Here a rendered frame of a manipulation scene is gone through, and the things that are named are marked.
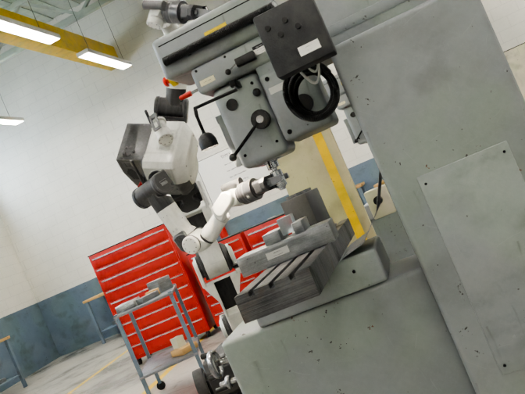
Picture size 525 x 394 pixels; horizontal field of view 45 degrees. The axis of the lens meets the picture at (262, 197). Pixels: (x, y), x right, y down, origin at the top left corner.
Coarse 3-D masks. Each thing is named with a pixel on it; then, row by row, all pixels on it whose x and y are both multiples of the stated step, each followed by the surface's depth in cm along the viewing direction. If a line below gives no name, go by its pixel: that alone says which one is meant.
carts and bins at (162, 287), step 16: (160, 288) 541; (176, 288) 576; (128, 304) 507; (144, 304) 498; (176, 304) 501; (176, 336) 529; (176, 352) 516; (192, 352) 508; (144, 368) 528; (160, 368) 496; (144, 384) 495; (160, 384) 570
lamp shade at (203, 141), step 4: (208, 132) 239; (200, 136) 239; (204, 136) 238; (208, 136) 238; (212, 136) 238; (200, 140) 238; (204, 140) 237; (208, 140) 237; (212, 140) 238; (216, 140) 239; (200, 144) 238; (204, 144) 237; (208, 144) 237; (212, 144) 237; (216, 144) 238; (200, 148) 240; (204, 148) 237; (208, 148) 244
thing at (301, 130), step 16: (272, 80) 224; (304, 80) 222; (320, 80) 237; (272, 96) 225; (304, 96) 222; (320, 96) 221; (288, 112) 224; (288, 128) 224; (304, 128) 223; (320, 128) 229
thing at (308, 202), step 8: (304, 192) 267; (312, 192) 272; (288, 200) 264; (296, 200) 263; (304, 200) 262; (312, 200) 268; (320, 200) 279; (288, 208) 265; (296, 208) 264; (304, 208) 263; (312, 208) 263; (320, 208) 274; (296, 216) 264; (304, 216) 263; (312, 216) 262; (320, 216) 269; (328, 216) 280; (312, 224) 262
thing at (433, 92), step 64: (448, 0) 199; (384, 64) 205; (448, 64) 200; (384, 128) 206; (448, 128) 202; (512, 128) 197; (448, 192) 203; (512, 192) 199; (448, 256) 205; (512, 256) 200; (448, 320) 206; (512, 320) 202; (512, 384) 204
